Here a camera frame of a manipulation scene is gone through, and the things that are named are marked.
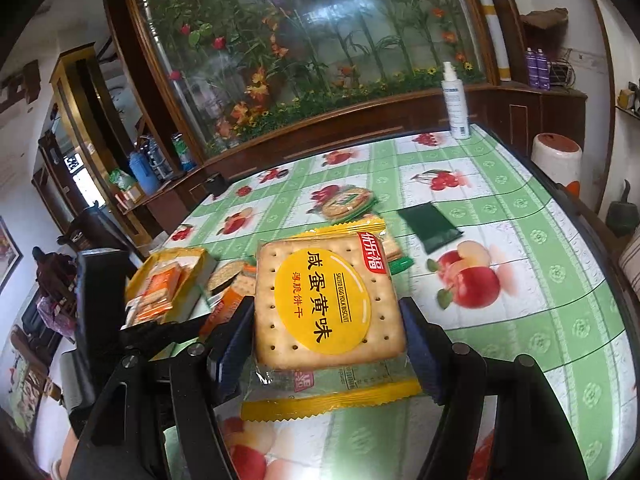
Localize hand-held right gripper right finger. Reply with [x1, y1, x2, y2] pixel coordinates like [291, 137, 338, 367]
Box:
[399, 296, 577, 480]

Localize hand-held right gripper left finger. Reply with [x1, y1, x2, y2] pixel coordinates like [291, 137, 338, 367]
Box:
[67, 296, 258, 480]

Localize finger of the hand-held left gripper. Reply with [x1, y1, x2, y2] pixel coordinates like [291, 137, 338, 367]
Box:
[120, 309, 227, 359]

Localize large orange cracker packet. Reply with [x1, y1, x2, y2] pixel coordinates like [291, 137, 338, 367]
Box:
[127, 260, 187, 326]

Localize yellow cardboard box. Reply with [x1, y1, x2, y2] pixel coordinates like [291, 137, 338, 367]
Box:
[124, 246, 219, 330]

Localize green edged square cracker packet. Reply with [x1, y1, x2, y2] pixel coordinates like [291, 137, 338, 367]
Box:
[382, 232, 413, 276]

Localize yellow round label cracker packet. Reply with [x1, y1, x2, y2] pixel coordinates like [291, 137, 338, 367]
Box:
[240, 214, 422, 423]

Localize dark green packet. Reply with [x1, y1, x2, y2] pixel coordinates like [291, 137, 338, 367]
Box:
[397, 201, 465, 256]

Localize green round cracker packet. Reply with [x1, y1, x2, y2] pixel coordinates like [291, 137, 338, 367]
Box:
[317, 185, 378, 223]

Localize person's left forearm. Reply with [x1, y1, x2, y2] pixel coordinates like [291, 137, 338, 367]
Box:
[50, 432, 88, 480]

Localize dark wooden chair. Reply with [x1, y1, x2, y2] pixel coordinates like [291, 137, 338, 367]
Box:
[56, 200, 143, 263]

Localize wooden side counter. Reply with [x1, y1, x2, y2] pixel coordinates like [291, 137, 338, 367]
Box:
[114, 160, 213, 243]

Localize green bag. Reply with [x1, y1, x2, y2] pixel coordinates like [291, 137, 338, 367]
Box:
[109, 167, 138, 193]

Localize blue thermos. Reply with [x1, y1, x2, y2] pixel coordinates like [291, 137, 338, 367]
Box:
[129, 152, 160, 196]

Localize striped cushion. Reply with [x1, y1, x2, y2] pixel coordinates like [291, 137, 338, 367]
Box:
[619, 232, 640, 301]

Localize white stool with red top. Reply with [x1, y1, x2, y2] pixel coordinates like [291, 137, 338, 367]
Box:
[531, 132, 583, 196]

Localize dark kettle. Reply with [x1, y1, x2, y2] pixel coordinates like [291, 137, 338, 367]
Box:
[605, 179, 640, 238]

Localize white spray bottle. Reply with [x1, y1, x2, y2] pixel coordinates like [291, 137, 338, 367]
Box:
[441, 61, 472, 141]

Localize purple spray cans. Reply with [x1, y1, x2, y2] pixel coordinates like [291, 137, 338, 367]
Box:
[525, 47, 551, 91]

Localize glass flower display cabinet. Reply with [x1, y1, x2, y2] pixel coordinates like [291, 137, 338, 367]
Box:
[100, 0, 512, 161]

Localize white yellow rolled scroll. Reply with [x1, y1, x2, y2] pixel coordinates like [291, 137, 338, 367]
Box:
[462, 0, 513, 83]

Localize brown wooden ornament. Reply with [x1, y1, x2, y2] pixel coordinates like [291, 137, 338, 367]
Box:
[520, 7, 570, 36]

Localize wire basket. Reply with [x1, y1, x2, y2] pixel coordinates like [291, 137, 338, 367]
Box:
[549, 49, 576, 90]

